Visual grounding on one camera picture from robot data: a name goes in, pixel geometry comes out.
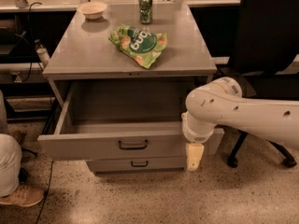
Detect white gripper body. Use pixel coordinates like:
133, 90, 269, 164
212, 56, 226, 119
181, 112, 215, 143

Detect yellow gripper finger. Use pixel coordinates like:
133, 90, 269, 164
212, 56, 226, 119
186, 143, 205, 172

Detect grey top drawer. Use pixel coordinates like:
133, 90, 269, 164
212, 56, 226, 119
37, 81, 225, 161

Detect grey drawer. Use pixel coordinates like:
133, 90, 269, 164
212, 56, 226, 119
37, 81, 225, 161
87, 156, 186, 173

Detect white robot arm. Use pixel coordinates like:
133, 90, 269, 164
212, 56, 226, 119
181, 77, 299, 171

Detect grey bottom drawer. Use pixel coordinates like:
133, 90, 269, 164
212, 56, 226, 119
87, 156, 186, 173

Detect grey drawer cabinet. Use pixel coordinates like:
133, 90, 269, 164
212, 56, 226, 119
42, 2, 218, 175

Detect green chip bag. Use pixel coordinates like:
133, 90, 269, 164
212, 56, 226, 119
109, 24, 168, 69

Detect black office chair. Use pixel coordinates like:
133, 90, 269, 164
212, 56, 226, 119
214, 0, 299, 169

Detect green soda can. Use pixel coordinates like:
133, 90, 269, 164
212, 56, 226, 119
138, 0, 153, 24

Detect beige bowl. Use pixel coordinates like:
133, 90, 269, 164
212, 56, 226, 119
77, 2, 107, 20

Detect plastic water bottle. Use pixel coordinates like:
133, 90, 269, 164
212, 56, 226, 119
35, 39, 50, 67

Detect tan sneaker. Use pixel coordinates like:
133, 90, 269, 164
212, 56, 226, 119
0, 185, 45, 207

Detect person leg light trousers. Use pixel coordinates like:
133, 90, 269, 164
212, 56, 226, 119
0, 92, 21, 197

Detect black floor cable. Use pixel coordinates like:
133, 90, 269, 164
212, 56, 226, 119
34, 161, 55, 224

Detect black hanging cable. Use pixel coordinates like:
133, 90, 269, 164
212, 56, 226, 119
18, 2, 43, 83

